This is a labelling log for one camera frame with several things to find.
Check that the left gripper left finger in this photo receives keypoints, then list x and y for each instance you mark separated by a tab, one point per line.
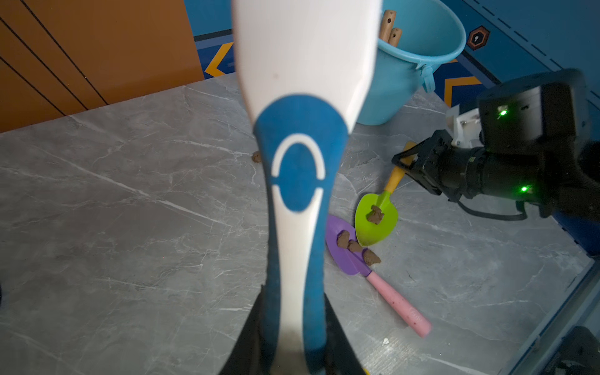
245	357

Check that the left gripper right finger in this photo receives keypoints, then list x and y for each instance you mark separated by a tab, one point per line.
340	356

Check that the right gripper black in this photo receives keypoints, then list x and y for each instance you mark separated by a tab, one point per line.
435	164

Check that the green leaf trowel yellow handle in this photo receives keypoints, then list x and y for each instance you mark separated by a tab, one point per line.
376	215

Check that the scrub brush blue white handle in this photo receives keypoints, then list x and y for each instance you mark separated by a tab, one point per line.
304	68

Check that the light green trowel wooden handle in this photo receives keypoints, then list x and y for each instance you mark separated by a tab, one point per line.
395	36

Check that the green pointed shovel wooden handle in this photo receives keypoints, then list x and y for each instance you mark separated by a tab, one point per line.
387	24

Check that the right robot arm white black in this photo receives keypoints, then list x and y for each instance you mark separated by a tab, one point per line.
528	140

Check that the turquoise plastic bucket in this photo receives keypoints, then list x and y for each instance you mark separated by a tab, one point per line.
432	35

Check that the brown soil lump on table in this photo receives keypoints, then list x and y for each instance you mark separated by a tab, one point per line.
256	157

